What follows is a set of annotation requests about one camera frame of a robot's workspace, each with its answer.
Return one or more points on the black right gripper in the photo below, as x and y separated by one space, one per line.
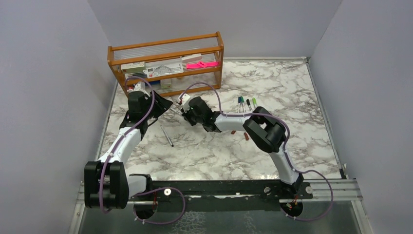
185 113

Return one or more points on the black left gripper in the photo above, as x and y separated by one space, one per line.
162 105

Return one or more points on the light green pen cap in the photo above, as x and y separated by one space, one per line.
254 102

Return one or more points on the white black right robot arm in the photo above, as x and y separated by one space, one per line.
268 133

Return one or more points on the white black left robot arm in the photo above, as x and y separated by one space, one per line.
106 185

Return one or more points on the small white box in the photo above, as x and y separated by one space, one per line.
165 84

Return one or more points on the blue box on shelf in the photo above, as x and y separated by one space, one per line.
143 84

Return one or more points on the white protractor ruler pack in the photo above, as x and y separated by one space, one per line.
163 70

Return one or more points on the wooden shelf rack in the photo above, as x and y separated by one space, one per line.
211 46

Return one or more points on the white green box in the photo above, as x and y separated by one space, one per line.
136 67

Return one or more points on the pink plastic clip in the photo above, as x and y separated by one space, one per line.
201 65

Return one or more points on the pink white eraser box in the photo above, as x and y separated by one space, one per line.
191 58

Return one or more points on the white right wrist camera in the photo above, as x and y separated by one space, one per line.
184 99

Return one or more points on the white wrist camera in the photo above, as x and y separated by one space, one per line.
184 99
139 87

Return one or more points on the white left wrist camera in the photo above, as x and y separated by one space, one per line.
139 87

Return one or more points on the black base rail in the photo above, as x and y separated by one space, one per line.
219 196

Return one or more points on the aluminium frame rail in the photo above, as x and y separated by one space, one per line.
342 189

